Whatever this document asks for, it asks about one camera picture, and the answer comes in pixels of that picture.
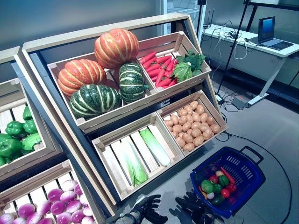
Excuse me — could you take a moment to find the open grey laptop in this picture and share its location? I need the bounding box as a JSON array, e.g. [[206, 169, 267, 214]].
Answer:
[[248, 16, 294, 51]]

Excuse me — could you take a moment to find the thick black floor cable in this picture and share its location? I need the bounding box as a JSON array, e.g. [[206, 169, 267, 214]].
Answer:
[[216, 132, 294, 224]]

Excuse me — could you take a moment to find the small green striped pumpkin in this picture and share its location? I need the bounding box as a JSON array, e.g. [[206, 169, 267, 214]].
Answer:
[[118, 62, 150, 105]]

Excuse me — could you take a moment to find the large round orange pumpkin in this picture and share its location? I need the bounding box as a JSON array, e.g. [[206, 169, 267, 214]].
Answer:
[[94, 28, 140, 70]]

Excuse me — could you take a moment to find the grey power adapter box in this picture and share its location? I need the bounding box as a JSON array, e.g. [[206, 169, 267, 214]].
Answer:
[[231, 96, 249, 110]]

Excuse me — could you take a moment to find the wooden display shelf with peppers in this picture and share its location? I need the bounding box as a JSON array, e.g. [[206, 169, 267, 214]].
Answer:
[[0, 46, 71, 187]]

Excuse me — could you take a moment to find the wooden display shelf with pumpkins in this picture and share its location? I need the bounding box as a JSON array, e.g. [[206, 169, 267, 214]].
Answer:
[[21, 13, 229, 217]]

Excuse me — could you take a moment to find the wooden crate holding green peppers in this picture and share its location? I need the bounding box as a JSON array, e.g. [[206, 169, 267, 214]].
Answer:
[[0, 99, 56, 176]]

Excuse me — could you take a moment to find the white cable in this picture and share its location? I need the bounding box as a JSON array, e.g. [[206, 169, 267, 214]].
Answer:
[[211, 35, 249, 60]]

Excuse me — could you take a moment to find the wooden crate holding pumpkins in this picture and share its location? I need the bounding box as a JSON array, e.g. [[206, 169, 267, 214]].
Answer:
[[47, 52, 160, 131]]

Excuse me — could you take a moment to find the round green cabbage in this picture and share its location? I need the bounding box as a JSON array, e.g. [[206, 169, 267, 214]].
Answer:
[[171, 62, 193, 84]]

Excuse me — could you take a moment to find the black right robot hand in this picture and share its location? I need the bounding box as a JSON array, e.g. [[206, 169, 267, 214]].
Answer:
[[169, 191, 224, 224]]

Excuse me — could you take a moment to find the large green striped pumpkin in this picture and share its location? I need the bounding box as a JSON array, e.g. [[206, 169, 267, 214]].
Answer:
[[69, 84, 123, 120]]

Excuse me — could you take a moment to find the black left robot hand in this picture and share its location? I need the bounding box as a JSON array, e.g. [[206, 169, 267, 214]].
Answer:
[[139, 194, 169, 224]]

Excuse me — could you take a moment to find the wooden crate holding carrots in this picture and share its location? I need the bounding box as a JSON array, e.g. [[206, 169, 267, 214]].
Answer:
[[136, 31, 212, 94]]

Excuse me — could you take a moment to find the black metal stand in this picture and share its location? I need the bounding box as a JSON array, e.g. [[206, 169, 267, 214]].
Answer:
[[214, 0, 299, 98]]

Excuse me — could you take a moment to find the empty wooden crate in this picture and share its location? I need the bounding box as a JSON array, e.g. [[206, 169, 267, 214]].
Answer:
[[0, 78, 26, 107]]

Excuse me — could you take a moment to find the dark green leafy vegetable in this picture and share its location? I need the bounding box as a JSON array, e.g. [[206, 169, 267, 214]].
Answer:
[[175, 49, 206, 77]]

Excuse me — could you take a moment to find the light green lettuce head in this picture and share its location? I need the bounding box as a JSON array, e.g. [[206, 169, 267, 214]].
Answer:
[[21, 132, 43, 151]]

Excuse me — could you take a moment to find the black tripod pole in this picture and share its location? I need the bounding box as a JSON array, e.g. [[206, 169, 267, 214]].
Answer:
[[195, 0, 207, 38]]

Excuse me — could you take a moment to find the slim napa cabbage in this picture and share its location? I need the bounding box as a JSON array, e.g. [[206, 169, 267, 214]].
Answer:
[[139, 127, 171, 167]]

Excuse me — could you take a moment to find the flat orange striped pumpkin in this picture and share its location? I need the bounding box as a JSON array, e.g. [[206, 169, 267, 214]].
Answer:
[[57, 59, 107, 98]]

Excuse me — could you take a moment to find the wooden crate holding napa cabbages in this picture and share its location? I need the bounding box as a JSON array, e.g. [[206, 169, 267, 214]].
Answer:
[[92, 113, 185, 201]]

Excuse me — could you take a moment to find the blue plastic shopping basket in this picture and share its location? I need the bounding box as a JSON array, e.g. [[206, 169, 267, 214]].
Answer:
[[189, 146, 266, 219]]

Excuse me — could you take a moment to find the orange carrot in basket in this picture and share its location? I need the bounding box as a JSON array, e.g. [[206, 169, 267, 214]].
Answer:
[[220, 166, 235, 185]]

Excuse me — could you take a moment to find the wooden crate holding potatoes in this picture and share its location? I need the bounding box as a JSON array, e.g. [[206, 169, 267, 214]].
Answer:
[[157, 90, 228, 157]]

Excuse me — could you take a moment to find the black router with antennas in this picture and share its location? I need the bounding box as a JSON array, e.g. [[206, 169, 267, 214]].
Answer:
[[202, 8, 215, 29]]

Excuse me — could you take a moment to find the dark green cucumber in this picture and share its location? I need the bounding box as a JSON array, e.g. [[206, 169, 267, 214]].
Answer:
[[210, 193, 225, 206]]

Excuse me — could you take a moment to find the white framed glass cabinet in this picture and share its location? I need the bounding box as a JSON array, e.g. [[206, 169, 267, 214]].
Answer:
[[161, 0, 206, 40]]

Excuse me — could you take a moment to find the wooden crate holding purple onions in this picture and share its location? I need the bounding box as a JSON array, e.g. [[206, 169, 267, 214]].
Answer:
[[0, 160, 99, 224]]

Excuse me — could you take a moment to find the wide leafy napa cabbage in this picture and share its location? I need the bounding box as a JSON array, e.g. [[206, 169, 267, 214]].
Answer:
[[119, 137, 149, 187]]

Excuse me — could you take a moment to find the white office desk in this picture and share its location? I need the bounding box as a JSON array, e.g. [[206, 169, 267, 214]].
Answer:
[[200, 23, 299, 106]]

